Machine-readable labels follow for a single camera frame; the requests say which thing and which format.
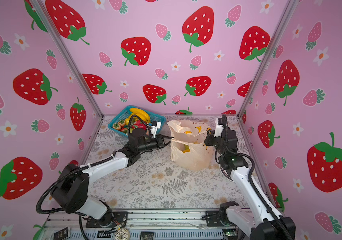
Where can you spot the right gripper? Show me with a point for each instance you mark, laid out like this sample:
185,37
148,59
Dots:
210,136

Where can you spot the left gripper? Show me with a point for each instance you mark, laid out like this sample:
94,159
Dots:
159,142

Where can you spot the teal plastic basket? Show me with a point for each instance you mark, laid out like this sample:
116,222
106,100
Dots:
126,118

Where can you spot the beige plastic bag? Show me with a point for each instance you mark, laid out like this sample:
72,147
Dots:
188,148

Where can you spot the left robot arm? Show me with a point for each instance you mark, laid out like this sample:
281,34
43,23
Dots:
71,189

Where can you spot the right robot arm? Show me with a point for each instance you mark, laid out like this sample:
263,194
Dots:
266,222

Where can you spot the strawberry fake fruit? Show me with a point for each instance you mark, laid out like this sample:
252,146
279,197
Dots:
117,126

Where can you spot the red dragon fruit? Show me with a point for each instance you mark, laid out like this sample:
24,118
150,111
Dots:
138,124

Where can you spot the small yellow banana bunch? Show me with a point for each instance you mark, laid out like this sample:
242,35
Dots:
141,113

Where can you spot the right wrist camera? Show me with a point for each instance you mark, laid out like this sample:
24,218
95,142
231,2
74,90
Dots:
219,127

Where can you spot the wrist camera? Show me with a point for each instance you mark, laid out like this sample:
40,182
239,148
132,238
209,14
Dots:
219,127
155,128

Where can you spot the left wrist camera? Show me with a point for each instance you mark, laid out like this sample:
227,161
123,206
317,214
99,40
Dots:
155,128

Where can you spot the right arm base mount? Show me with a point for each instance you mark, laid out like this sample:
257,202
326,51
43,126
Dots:
225,218

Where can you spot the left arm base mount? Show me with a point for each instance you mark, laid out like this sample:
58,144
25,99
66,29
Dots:
111,220

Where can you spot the aluminium rail frame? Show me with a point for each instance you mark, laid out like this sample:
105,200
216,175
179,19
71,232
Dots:
164,224

